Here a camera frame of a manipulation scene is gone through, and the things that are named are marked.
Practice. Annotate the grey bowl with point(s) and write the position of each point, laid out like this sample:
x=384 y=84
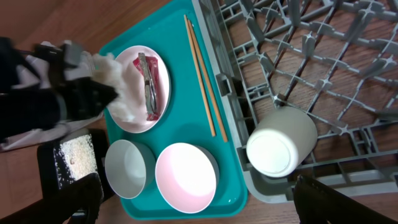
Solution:
x=129 y=168

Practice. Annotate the wooden chopstick left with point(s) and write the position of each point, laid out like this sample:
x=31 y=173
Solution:
x=199 y=77

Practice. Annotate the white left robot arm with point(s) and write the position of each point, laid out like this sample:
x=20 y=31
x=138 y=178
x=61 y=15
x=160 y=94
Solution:
x=47 y=93

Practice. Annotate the teal plastic tray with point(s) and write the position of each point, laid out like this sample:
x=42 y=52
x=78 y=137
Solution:
x=185 y=118

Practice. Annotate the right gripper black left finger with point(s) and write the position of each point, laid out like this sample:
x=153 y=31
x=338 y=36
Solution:
x=78 y=202

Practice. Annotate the white napkin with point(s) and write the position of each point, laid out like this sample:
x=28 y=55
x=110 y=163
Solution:
x=109 y=72

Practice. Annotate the pile of rice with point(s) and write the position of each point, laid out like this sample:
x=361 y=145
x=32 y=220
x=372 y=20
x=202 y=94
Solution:
x=74 y=159

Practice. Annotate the pink plate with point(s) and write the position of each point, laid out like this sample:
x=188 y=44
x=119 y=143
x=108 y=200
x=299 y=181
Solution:
x=134 y=89

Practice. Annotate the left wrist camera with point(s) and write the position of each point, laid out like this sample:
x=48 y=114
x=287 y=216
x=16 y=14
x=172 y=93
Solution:
x=65 y=56

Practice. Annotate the black tray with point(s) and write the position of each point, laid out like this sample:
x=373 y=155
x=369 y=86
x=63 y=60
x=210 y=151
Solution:
x=46 y=162

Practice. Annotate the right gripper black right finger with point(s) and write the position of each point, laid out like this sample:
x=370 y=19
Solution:
x=316 y=202

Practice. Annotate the wooden chopstick right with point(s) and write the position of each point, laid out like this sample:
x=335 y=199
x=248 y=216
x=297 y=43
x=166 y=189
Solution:
x=207 y=85

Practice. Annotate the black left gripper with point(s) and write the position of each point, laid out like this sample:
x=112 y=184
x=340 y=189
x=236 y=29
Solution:
x=84 y=98

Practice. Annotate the wooden chopstick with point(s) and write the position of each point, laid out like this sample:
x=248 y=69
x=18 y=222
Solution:
x=199 y=77
x=207 y=85

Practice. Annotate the pink bowl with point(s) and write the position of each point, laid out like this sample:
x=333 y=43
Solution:
x=187 y=177

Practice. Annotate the white plastic cup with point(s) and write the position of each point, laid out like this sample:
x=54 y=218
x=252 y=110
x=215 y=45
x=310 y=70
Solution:
x=281 y=141

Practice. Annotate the red snack wrapper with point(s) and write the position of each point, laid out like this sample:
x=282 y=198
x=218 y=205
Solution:
x=148 y=68

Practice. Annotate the grey dishwasher rack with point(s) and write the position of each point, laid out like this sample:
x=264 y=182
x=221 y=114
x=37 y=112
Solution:
x=334 y=60

